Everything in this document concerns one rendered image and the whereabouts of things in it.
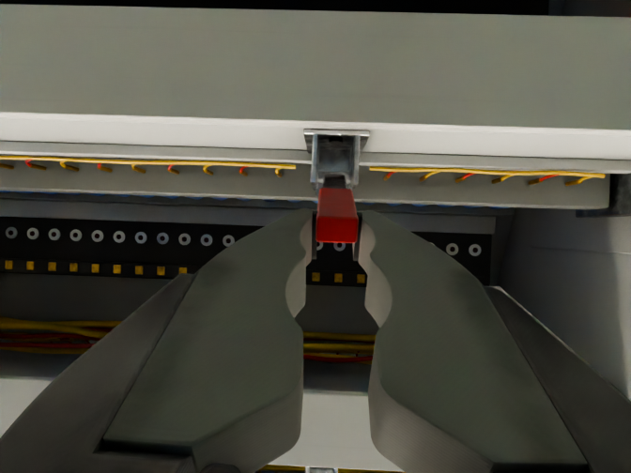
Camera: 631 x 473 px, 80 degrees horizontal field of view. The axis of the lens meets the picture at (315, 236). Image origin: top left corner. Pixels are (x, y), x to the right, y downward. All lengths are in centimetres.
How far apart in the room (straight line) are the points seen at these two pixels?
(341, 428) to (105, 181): 21
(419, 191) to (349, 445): 16
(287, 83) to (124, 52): 7
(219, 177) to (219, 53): 8
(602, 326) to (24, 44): 35
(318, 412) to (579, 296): 20
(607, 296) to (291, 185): 21
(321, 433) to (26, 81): 23
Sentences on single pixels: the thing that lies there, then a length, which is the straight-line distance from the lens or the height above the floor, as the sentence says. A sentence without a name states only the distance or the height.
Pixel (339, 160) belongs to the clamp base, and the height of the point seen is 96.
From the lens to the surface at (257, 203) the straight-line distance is 33.
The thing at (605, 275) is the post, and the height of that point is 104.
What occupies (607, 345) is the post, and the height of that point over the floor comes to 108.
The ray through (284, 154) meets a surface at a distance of 21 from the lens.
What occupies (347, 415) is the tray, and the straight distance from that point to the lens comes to 25.
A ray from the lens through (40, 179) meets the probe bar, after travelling 29.
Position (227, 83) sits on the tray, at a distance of 17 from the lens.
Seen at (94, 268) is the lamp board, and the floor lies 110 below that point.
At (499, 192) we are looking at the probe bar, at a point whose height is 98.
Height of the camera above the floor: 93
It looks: 23 degrees up
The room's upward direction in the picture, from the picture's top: 179 degrees counter-clockwise
